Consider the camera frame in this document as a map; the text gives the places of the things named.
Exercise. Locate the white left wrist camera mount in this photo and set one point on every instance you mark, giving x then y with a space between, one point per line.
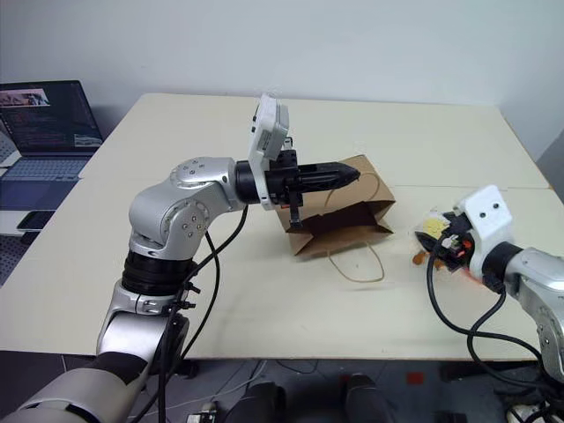
264 132

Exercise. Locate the brown paper bag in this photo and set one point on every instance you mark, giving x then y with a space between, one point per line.
352 229

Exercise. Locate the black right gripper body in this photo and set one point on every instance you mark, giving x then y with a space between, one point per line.
456 247

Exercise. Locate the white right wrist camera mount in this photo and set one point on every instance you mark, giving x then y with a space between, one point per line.
489 220

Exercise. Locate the dark rounded shape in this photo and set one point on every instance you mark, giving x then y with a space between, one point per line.
370 398
257 403

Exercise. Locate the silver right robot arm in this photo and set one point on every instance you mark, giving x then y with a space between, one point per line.
537 282

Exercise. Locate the black smartphone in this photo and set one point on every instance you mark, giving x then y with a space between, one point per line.
35 220

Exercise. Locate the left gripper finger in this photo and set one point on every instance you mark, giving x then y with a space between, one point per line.
328 169
328 183

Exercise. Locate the open laptop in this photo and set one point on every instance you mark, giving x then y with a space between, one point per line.
39 132

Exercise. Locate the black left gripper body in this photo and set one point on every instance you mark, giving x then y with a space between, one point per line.
282 176

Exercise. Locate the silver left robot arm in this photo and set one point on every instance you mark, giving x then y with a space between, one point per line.
176 194

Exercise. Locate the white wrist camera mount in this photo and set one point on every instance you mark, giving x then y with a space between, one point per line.
264 132
489 220

